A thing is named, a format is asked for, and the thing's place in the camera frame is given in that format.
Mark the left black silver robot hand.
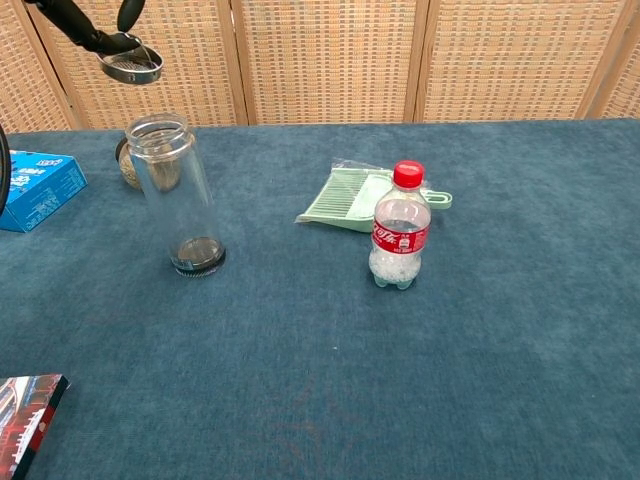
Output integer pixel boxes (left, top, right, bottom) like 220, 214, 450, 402
22, 0, 146, 55

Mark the round metal strainer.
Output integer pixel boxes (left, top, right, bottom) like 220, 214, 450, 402
98, 32, 165, 86

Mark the clear glass jar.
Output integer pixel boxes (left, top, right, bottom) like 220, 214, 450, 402
124, 113, 227, 279

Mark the woven bamboo screen panel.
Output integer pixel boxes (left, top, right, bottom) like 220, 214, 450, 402
27, 0, 249, 130
0, 0, 79, 134
230, 0, 430, 126
599, 29, 640, 120
413, 0, 640, 122

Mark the round glass jar black lid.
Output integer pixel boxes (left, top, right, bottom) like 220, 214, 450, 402
115, 137, 147, 190

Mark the blue cookie box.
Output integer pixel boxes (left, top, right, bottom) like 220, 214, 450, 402
0, 148, 89, 234

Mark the green plastic dustpan in bag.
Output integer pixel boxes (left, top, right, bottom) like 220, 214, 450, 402
294, 157, 455, 235

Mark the small cola bottle red cap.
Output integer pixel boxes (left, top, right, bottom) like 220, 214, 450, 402
368, 159, 432, 291

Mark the red black printed booklet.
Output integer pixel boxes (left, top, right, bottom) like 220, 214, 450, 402
0, 373, 71, 479

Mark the blue carpet table cloth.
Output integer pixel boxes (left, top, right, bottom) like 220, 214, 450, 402
0, 117, 640, 480

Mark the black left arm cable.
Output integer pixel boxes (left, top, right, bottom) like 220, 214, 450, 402
0, 124, 14, 217

